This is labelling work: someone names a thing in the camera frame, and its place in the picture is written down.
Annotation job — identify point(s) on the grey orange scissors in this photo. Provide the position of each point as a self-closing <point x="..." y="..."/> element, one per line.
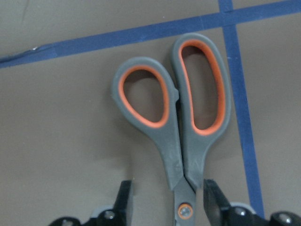
<point x="183" y="147"/>

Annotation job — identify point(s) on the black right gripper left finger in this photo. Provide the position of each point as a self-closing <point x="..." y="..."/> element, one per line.
<point x="123" y="206"/>

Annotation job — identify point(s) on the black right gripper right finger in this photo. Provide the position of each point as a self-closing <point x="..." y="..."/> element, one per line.
<point x="216" y="205"/>

